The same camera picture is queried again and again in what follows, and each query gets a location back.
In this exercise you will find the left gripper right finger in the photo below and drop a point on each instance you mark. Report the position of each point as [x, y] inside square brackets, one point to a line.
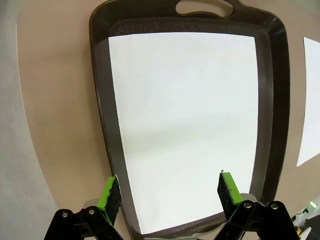
[228, 192]

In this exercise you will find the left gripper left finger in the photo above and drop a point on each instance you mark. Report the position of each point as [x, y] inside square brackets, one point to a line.
[110, 202]

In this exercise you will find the white A4 paper sheet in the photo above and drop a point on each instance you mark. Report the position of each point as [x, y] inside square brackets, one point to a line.
[312, 100]
[185, 112]

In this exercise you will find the brown plastic serving tray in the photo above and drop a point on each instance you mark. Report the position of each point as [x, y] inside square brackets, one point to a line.
[277, 100]

